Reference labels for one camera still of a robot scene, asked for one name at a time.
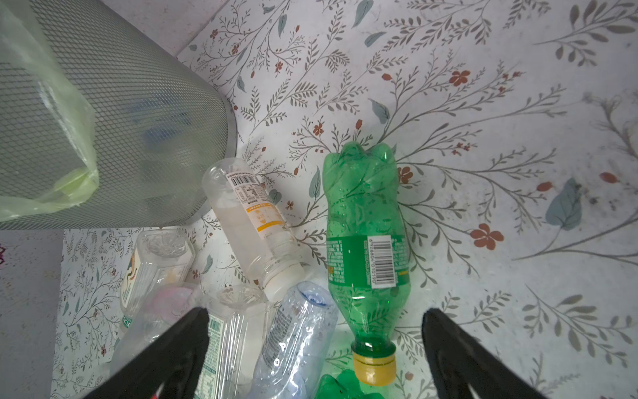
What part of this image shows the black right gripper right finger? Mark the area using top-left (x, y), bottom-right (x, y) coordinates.
top-left (421, 308), bottom-right (543, 399)

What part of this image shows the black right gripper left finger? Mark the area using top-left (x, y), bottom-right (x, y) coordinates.
top-left (86, 307), bottom-right (209, 399)

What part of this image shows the grey mesh waste bin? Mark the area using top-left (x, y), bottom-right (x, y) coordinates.
top-left (1, 1), bottom-right (237, 230)

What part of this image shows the green plastic bin liner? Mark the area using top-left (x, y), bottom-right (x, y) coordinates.
top-left (1, 1), bottom-right (100, 223)

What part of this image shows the crushed clear bottle blue cap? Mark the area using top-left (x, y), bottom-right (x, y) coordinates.
top-left (110, 283), bottom-right (204, 376)

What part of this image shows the clear bottle green label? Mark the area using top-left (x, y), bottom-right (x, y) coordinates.
top-left (194, 284), bottom-right (272, 398)

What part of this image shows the small bottle green cap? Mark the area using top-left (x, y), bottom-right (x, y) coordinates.
top-left (120, 229), bottom-right (195, 331)

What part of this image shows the clear bluish water bottle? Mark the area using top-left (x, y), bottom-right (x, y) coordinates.
top-left (246, 281), bottom-right (339, 398)

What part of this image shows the small bottle yellow label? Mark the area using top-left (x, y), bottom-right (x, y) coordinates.
top-left (202, 158), bottom-right (306, 303)

